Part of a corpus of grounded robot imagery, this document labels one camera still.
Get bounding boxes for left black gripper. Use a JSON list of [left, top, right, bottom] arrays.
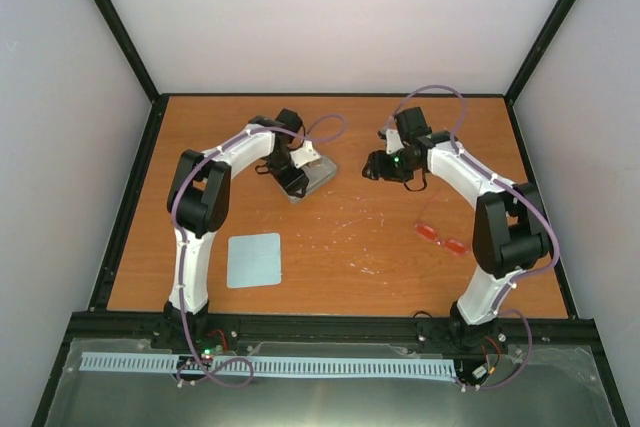
[[265, 151, 309, 197]]

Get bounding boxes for grey glasses case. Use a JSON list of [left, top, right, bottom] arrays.
[[285, 156, 338, 203]]

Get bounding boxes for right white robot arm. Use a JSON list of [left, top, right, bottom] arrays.
[[362, 107, 552, 348]]

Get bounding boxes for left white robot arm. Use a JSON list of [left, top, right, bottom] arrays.
[[165, 109, 311, 350]]

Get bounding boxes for red sunglasses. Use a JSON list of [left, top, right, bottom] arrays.
[[414, 191, 470, 256]]

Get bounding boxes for light blue cleaning cloth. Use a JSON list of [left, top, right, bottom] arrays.
[[226, 233, 282, 289]]

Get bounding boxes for metal front plate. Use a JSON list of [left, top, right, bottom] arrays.
[[45, 340, 615, 426]]

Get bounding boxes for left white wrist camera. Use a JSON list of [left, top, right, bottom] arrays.
[[290, 140, 321, 168]]

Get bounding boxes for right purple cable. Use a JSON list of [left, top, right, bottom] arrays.
[[388, 85, 561, 392]]

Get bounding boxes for purple cable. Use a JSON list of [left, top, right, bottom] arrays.
[[388, 85, 561, 392], [170, 114, 347, 388]]

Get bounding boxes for light blue slotted cable duct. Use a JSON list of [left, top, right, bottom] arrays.
[[78, 352, 456, 381]]

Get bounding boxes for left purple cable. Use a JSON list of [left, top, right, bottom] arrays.
[[170, 114, 347, 388]]

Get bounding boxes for black aluminium frame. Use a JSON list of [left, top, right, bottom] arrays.
[[29, 0, 632, 427]]

